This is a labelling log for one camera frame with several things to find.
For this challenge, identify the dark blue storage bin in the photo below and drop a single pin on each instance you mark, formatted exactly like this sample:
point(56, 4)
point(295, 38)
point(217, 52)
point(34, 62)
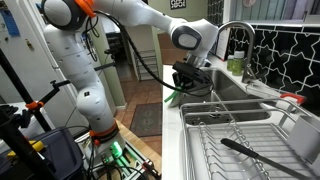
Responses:
point(60, 157)

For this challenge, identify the red handled utensil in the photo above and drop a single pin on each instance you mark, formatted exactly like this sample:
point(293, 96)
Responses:
point(296, 98)

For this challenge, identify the small green soap bottle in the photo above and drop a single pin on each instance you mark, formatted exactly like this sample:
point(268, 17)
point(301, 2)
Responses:
point(230, 62)

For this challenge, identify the black camera tripod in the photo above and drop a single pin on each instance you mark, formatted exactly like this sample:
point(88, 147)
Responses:
point(12, 167)

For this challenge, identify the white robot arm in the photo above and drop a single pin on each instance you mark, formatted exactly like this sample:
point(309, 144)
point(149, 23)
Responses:
point(68, 20)

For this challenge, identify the metal wire dish rack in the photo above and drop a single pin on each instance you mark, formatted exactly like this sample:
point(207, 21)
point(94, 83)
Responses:
point(290, 137)

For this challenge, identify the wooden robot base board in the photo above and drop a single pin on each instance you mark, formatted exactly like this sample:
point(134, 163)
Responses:
point(138, 161)

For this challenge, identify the patterned floor rug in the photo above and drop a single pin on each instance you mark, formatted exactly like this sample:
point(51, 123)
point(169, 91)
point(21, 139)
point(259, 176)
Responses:
point(147, 120)

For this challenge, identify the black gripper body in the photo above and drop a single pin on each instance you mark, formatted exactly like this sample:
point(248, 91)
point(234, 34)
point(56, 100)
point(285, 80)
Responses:
point(189, 78)

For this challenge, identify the tall green soap bottle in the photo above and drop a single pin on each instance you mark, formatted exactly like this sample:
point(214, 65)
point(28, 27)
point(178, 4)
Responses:
point(238, 62)

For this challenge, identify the stainless steel sink basin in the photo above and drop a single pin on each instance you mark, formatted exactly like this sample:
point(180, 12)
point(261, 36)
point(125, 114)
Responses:
point(224, 89)

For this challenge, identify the white refrigerator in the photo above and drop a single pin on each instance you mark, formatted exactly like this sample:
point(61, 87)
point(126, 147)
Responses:
point(23, 44)

